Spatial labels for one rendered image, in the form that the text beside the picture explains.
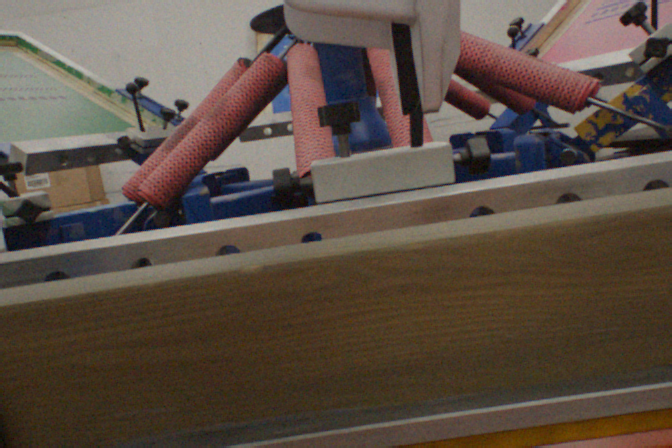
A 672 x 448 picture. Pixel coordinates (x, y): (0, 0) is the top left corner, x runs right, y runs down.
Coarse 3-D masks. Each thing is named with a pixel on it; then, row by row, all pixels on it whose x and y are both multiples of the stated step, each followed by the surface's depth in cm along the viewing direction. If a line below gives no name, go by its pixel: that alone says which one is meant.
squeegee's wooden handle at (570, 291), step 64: (640, 192) 24; (256, 256) 23; (320, 256) 22; (384, 256) 21; (448, 256) 21; (512, 256) 21; (576, 256) 22; (640, 256) 22; (0, 320) 22; (64, 320) 22; (128, 320) 22; (192, 320) 22; (256, 320) 22; (320, 320) 22; (384, 320) 22; (448, 320) 22; (512, 320) 22; (576, 320) 22; (640, 320) 22; (0, 384) 22; (64, 384) 22; (128, 384) 22; (192, 384) 22; (256, 384) 22; (320, 384) 22; (384, 384) 22; (448, 384) 22; (512, 384) 22
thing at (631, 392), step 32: (544, 384) 22; (576, 384) 22; (608, 384) 22; (640, 384) 21; (320, 416) 22; (352, 416) 22; (384, 416) 22; (416, 416) 21; (448, 416) 21; (480, 416) 21; (512, 416) 21; (544, 416) 21; (576, 416) 21; (608, 416) 21
